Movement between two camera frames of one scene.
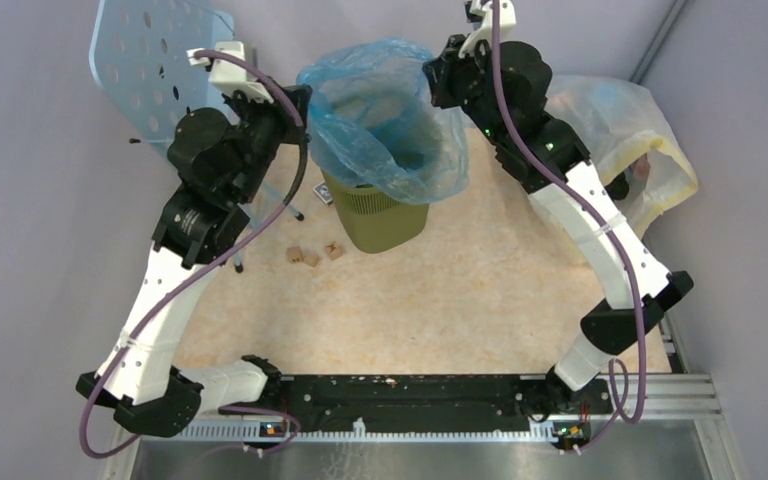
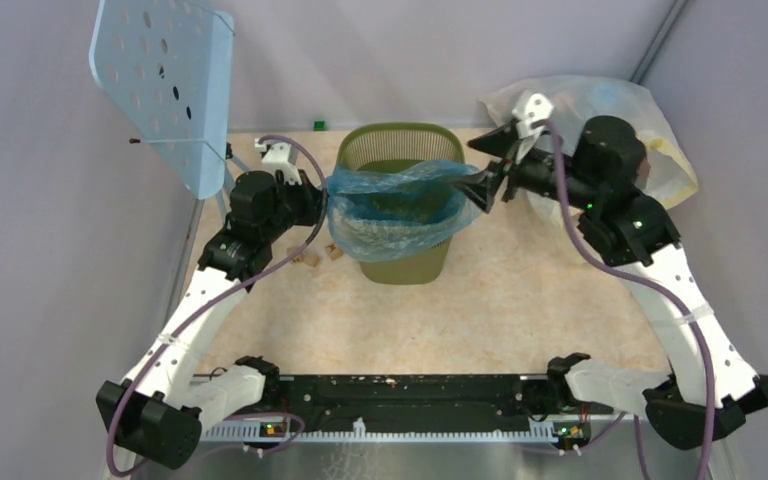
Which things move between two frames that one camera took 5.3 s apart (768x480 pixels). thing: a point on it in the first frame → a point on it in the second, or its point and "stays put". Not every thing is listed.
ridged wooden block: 294,254 stays put
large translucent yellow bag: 623,129 stays put
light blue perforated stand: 139,51 stays put
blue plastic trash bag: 374,127 → 383,212
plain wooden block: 311,259 stays put
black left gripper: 301,95 → 314,200
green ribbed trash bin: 378,224 → 403,141
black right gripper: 443,69 → 481,190
